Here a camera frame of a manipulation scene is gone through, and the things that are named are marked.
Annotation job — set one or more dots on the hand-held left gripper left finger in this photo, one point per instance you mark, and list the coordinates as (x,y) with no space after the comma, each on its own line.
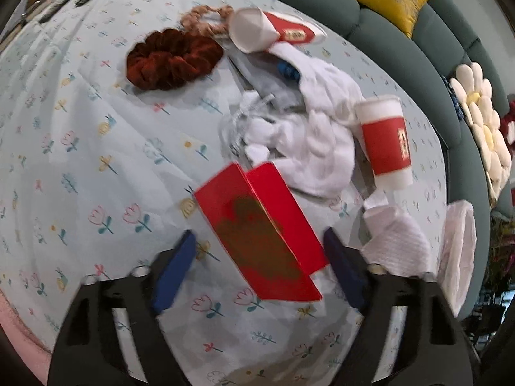
(175,269)

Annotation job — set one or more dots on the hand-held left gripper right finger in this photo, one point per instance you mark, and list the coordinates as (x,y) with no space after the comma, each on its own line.
(342,269)

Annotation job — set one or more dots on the red paper box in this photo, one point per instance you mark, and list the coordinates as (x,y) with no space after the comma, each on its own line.
(257,225)

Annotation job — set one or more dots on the pink spotted scrunchie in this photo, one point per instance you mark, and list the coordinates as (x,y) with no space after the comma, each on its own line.
(197,18)

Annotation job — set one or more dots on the white paper tissue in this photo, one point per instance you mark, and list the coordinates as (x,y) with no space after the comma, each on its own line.
(396,241)

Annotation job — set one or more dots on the white towel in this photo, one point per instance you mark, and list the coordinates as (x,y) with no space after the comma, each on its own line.
(322,140)

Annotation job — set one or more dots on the lidded red white paper cup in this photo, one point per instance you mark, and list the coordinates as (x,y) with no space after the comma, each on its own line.
(384,140)

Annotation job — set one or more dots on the floral bedsheet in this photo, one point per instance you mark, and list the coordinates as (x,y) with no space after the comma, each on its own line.
(100,148)

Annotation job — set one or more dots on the green houseplant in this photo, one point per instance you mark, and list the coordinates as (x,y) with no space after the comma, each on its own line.
(503,245)

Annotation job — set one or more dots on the clear plastic wrapper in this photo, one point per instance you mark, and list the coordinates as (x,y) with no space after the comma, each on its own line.
(241,120)

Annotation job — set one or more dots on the pink blanket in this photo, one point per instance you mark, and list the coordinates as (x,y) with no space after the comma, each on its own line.
(20,329)

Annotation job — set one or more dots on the white flower cushion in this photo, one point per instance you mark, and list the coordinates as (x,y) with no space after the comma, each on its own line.
(483,128)

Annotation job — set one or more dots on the blue patterned cushion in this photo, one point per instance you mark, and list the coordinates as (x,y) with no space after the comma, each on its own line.
(452,96)

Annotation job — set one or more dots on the grey cloth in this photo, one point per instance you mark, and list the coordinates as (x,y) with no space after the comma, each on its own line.
(261,80)

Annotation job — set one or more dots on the small blue object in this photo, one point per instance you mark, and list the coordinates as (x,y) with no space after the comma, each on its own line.
(287,70)

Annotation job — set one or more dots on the dark red velvet scrunchie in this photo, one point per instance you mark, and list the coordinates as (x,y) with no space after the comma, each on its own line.
(173,60)

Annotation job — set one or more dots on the red white cushion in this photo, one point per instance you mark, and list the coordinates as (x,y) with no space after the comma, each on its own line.
(509,124)

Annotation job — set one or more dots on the green sofa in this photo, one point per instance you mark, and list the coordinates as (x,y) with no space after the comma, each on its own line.
(434,40)

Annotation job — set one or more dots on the open red white paper cup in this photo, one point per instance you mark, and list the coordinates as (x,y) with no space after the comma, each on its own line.
(249,28)

